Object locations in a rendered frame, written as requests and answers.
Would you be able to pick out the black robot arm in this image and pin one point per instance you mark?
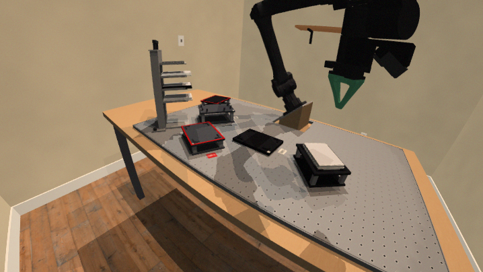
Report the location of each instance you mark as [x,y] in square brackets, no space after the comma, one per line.
[382,19]

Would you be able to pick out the grey slotted rack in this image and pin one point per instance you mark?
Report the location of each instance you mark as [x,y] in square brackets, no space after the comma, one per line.
[165,121]

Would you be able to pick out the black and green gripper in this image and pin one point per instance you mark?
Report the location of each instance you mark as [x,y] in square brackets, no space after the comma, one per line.
[344,73]

